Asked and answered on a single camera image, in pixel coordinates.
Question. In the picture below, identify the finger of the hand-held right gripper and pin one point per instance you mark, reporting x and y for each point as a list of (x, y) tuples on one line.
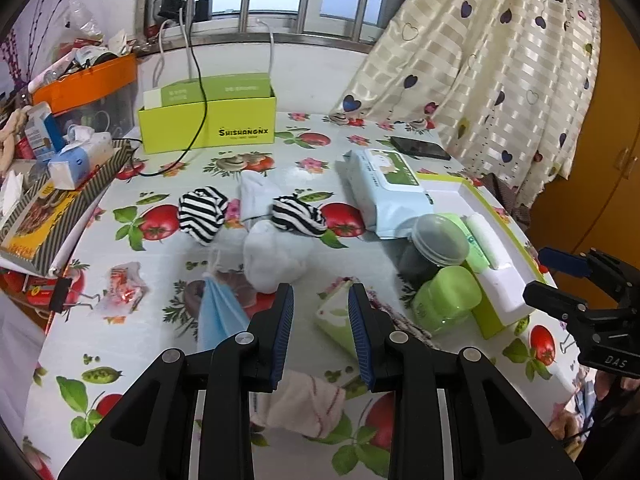
[(560, 261), (550, 300)]

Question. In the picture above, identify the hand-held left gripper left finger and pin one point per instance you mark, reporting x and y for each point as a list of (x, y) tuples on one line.
[(282, 335)]

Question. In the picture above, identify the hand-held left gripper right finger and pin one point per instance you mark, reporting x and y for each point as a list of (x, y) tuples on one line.
[(360, 335)]

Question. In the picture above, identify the green towel with red fringe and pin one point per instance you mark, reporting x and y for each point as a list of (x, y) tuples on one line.
[(335, 325)]

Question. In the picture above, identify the green and white tray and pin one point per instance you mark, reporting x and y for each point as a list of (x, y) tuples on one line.
[(500, 290)]

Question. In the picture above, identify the blue face mask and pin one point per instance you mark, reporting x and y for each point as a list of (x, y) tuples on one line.
[(220, 310)]

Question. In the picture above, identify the pink striped white sock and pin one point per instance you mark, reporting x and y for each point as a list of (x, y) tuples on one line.
[(300, 405)]

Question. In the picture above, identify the black white striped sock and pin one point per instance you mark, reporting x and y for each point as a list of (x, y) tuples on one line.
[(300, 215), (200, 212)]

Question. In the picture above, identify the red snack packet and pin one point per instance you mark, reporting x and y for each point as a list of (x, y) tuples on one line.
[(124, 290)]

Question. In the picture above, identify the person's right hand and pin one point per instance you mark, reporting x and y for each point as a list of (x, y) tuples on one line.
[(617, 395)]

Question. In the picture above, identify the large white sock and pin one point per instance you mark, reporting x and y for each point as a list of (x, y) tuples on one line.
[(275, 260)]

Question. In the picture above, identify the white cloth roll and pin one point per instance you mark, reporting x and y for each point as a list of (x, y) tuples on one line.
[(487, 240)]

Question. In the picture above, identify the light green pack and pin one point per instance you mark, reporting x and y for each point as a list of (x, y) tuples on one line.
[(475, 257)]

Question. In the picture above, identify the dark patterned cloth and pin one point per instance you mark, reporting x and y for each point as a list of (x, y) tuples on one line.
[(505, 195)]

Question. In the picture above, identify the light green container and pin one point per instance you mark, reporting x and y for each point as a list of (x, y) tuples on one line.
[(445, 300)]

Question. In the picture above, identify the clear plastic jar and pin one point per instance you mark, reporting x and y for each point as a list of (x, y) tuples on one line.
[(435, 240)]

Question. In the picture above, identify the fruit print tablecloth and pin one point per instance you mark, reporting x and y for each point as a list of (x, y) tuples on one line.
[(150, 340)]

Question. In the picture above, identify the wet wipes pack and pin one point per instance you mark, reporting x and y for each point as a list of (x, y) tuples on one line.
[(385, 195)]

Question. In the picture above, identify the small white sock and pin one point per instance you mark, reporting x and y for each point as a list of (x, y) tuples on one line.
[(256, 195)]

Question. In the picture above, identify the wooden cabinet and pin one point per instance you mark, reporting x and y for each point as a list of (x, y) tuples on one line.
[(615, 110)]

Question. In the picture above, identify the black phone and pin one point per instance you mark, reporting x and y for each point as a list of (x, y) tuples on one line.
[(420, 147)]

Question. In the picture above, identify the heart print curtain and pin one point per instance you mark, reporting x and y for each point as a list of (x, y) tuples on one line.
[(475, 70)]

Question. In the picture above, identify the yellow-green cardboard box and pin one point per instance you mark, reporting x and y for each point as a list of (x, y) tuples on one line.
[(235, 120)]

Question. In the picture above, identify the black binder clip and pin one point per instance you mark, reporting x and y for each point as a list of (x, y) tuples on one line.
[(60, 295)]

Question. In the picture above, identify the striped yellow box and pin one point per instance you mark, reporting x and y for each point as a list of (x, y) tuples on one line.
[(45, 220)]

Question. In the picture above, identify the blue white tissue pack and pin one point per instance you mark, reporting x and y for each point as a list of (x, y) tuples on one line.
[(80, 160)]

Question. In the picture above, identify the orange lidded storage bin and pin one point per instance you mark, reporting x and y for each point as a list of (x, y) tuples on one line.
[(90, 82)]

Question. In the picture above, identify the blue white carton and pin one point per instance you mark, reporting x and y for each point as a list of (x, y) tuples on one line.
[(37, 130)]

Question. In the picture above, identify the black power adapter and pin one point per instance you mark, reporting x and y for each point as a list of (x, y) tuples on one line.
[(202, 7)]

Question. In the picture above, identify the pile of plastic packaging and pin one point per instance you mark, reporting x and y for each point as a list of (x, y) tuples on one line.
[(85, 50)]

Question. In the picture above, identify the barred window frame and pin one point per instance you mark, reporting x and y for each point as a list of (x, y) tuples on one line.
[(310, 10)]

